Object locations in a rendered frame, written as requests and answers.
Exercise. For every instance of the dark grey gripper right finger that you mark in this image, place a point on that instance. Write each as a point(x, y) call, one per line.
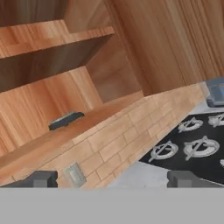
point(182, 178)

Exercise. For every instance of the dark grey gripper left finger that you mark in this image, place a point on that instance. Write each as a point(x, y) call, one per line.
point(43, 178)

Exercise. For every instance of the black cheese grater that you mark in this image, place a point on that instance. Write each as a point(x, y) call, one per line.
point(65, 120)

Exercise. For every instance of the wooden cabinet door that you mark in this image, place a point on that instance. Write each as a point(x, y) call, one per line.
point(172, 40)

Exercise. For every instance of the black hob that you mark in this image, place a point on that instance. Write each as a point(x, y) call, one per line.
point(189, 145)

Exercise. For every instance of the grey extractor hood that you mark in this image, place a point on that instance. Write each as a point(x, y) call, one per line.
point(215, 92)

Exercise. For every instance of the grey wall socket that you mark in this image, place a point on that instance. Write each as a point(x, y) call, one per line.
point(75, 175)

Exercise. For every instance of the open wooden wall cabinet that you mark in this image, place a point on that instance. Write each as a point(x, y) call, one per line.
point(58, 87)

